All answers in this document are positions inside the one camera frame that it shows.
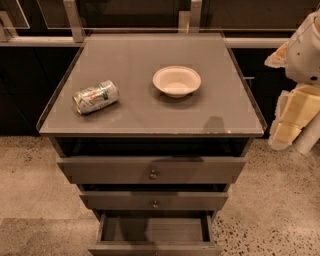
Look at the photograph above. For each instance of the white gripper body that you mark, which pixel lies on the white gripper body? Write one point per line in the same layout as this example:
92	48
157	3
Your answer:
304	55

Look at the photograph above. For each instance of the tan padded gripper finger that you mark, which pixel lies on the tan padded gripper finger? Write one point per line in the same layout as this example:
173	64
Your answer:
278	58
278	137

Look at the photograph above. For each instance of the grey drawer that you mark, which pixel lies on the grey drawer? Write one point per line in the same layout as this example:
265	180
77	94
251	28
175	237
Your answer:
153	200
151	170
155	234

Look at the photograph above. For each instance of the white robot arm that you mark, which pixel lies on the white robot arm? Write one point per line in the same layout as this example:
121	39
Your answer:
300	57

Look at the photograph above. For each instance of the grey drawer cabinet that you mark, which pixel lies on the grey drawer cabinet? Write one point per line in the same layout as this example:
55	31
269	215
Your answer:
220	119

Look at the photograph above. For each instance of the white pole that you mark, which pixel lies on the white pole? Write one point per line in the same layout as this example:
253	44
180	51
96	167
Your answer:
309	136

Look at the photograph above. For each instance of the white paper bowl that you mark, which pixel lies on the white paper bowl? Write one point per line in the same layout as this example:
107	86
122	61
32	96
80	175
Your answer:
177	81

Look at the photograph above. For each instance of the crushed green soda can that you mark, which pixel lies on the crushed green soda can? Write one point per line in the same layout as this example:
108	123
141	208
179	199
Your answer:
96	97

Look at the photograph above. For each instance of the metal railing frame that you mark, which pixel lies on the metal railing frame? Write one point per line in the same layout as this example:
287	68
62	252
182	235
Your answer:
11	11

